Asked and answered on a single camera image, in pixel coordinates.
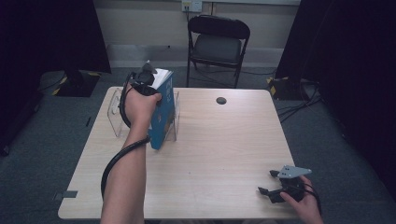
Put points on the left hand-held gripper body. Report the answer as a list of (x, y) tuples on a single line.
[(144, 82)]

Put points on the clear acrylic book rack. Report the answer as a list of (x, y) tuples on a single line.
[(113, 115)]

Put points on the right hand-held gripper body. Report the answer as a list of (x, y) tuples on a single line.
[(294, 186)]

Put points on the black stand base yellow tape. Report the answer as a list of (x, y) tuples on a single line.
[(285, 88), (76, 84)]

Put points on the white wall socket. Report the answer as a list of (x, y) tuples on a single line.
[(191, 5)]

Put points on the black curtain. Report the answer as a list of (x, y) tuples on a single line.
[(348, 62), (46, 37)]

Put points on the person's right hand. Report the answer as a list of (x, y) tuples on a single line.
[(305, 202)]

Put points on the black folding chair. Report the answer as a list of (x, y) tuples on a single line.
[(218, 46)]

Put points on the blue book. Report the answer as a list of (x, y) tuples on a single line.
[(162, 124)]

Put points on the person's left hand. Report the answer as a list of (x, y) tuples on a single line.
[(140, 109)]

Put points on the grey tape piece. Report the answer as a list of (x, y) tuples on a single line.
[(66, 195)]

